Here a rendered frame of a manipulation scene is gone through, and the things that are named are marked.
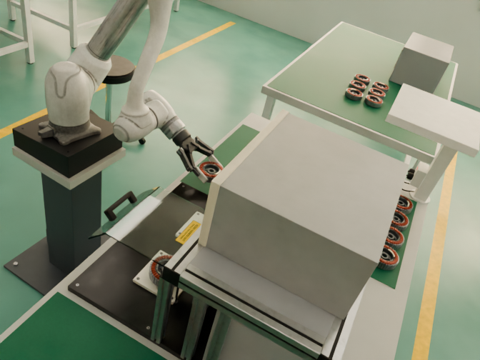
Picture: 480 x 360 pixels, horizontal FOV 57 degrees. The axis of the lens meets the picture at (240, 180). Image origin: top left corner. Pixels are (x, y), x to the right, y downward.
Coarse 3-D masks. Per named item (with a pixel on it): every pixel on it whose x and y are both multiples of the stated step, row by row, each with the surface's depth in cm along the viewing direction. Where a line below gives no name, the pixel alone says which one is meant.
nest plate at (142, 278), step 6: (144, 270) 140; (138, 276) 138; (144, 276) 139; (138, 282) 136; (144, 282) 137; (150, 282) 137; (144, 288) 136; (150, 288) 136; (156, 288) 136; (174, 288) 138; (156, 294) 135; (174, 294) 136; (180, 294) 137; (174, 300) 134
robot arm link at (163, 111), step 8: (144, 96) 174; (152, 96) 174; (160, 96) 176; (152, 104) 172; (160, 104) 174; (168, 104) 177; (160, 112) 172; (168, 112) 175; (160, 120) 172; (168, 120) 175; (160, 128) 177
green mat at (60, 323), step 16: (48, 304) 128; (64, 304) 129; (32, 320) 123; (48, 320) 124; (64, 320) 125; (80, 320) 126; (96, 320) 127; (16, 336) 119; (32, 336) 120; (48, 336) 121; (64, 336) 122; (80, 336) 122; (96, 336) 123; (112, 336) 124; (128, 336) 125; (0, 352) 115; (16, 352) 116; (32, 352) 116; (48, 352) 117; (64, 352) 118; (80, 352) 119; (96, 352) 120; (112, 352) 121; (128, 352) 122; (144, 352) 123
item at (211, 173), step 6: (204, 162) 182; (210, 162) 183; (204, 168) 181; (210, 168) 183; (216, 168) 182; (222, 168) 182; (204, 174) 176; (210, 174) 177; (216, 174) 177; (210, 180) 176
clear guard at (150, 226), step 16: (144, 192) 133; (160, 192) 128; (128, 208) 125; (144, 208) 122; (160, 208) 123; (176, 208) 125; (192, 208) 126; (112, 224) 116; (128, 224) 116; (144, 224) 117; (160, 224) 118; (176, 224) 120; (128, 240) 112; (144, 240) 113; (160, 240) 114; (160, 256) 110
